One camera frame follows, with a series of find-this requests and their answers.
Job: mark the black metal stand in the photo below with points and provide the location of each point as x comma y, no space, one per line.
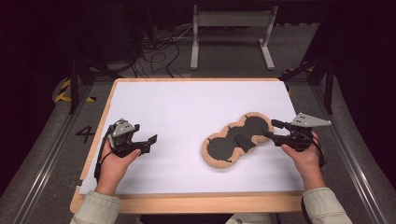
74,84
328,81

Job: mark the person's torso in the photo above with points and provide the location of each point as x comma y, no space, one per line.
249,218

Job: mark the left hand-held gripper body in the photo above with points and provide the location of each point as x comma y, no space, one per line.
122,141

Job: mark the white table sheet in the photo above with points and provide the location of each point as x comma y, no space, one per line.
186,130

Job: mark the aluminium rail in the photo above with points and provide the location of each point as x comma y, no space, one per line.
348,149
49,155

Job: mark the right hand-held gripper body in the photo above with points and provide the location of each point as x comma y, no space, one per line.
299,132

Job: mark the white metal stand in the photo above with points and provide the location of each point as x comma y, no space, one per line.
232,18

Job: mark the person's right hand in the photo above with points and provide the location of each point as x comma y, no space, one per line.
306,165

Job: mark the yellow black floor tape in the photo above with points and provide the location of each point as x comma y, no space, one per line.
65,93

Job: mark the person's left hand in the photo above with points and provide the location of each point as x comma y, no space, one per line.
113,168

